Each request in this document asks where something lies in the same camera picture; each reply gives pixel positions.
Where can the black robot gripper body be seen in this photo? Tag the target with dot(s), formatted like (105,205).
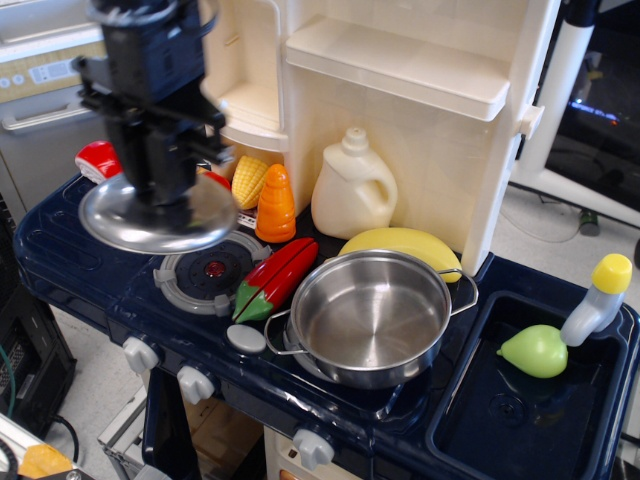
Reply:
(152,73)

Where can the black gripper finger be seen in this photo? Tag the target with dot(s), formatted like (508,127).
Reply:
(128,140)
(172,168)

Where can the steel pot lid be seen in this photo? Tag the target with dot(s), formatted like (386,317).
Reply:
(116,214)

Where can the red toy meat slice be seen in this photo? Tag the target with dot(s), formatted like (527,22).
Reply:
(98,161)

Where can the red toy ketchup bottle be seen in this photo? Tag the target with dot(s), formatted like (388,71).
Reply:
(217,179)

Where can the yellow toy corn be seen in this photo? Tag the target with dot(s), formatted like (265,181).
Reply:
(248,181)

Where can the grey toy stove burner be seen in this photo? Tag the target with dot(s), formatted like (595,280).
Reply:
(205,282)

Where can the orange toy carrot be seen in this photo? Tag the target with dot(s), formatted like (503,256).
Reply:
(276,218)

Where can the red toy chili pepper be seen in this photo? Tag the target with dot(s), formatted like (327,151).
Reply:
(265,289)

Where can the grey round button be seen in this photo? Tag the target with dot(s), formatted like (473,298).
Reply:
(246,339)

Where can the cream toy detergent jug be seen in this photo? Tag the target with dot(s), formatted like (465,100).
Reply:
(355,190)

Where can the grey stove knob left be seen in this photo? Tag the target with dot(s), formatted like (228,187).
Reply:
(139,356)

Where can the grey stove knob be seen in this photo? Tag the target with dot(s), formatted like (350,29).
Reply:
(139,356)
(195,386)
(314,450)

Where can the grey stove knob middle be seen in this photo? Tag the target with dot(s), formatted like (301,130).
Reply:
(195,386)

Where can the yellow toy banana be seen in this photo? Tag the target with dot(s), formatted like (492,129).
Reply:
(419,244)

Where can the cream toy kitchen shelf unit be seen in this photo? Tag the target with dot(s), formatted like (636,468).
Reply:
(443,89)

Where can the grey stove knob right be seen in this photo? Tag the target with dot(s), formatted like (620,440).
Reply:
(314,450)

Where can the green toy pear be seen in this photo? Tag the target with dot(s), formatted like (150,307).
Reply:
(537,351)

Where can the navy toy sink basin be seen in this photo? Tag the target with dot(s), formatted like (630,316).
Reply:
(496,422)

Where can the navy toy kitchen counter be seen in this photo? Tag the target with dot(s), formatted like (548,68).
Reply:
(375,435)

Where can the grey toy faucet yellow cap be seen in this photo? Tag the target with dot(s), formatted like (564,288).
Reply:
(610,280)

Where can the steel pot with handles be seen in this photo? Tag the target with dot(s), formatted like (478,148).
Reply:
(372,319)

